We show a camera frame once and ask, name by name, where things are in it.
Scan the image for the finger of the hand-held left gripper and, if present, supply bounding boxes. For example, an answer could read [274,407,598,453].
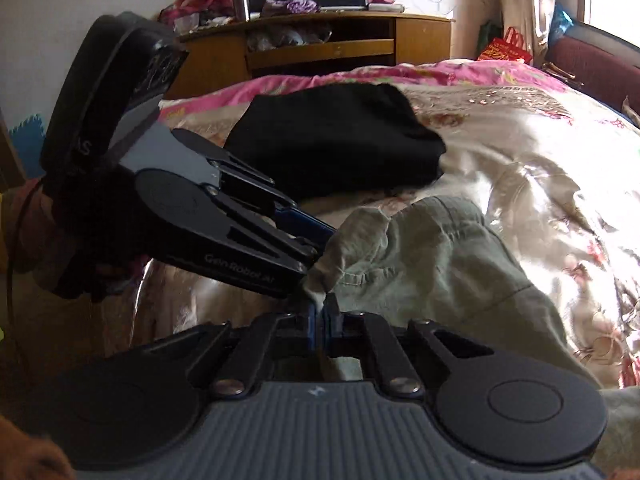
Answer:
[220,205,322,272]
[207,155,337,242]

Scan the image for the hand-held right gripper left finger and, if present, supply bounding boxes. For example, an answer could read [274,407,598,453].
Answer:
[150,305,321,397]

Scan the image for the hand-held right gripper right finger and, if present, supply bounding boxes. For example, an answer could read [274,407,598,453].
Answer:
[324,294,496,397]

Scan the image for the grey-green pants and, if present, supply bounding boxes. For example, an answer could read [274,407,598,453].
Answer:
[300,195,640,480]

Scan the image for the person's left forearm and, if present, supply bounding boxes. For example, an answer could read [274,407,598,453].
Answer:
[10,180,68,286]

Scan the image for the black folded garment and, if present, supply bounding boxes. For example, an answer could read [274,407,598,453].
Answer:
[222,82,447,202]

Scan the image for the clear plastic bag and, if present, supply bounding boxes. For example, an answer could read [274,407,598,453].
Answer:
[245,25,334,52]

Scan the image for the wooden desk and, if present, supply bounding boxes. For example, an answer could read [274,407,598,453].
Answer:
[172,11,457,100]

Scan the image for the purple cloth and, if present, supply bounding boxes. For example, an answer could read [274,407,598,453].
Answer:
[261,0,321,17]

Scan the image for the floral satin blanket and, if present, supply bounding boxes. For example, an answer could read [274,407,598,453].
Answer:
[130,57,640,391]

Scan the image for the red paper bag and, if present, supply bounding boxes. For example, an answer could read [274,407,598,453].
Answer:
[479,27,534,65]

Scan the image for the beige patterned curtain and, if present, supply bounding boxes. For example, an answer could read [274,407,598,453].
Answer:
[499,0,560,63]

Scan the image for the dark red headboard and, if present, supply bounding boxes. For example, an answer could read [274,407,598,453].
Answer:
[544,22,640,113]

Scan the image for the blue plastic bag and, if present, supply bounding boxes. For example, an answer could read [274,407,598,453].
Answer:
[547,5,587,47]

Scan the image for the black cable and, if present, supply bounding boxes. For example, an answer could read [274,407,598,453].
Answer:
[5,180,48,366]

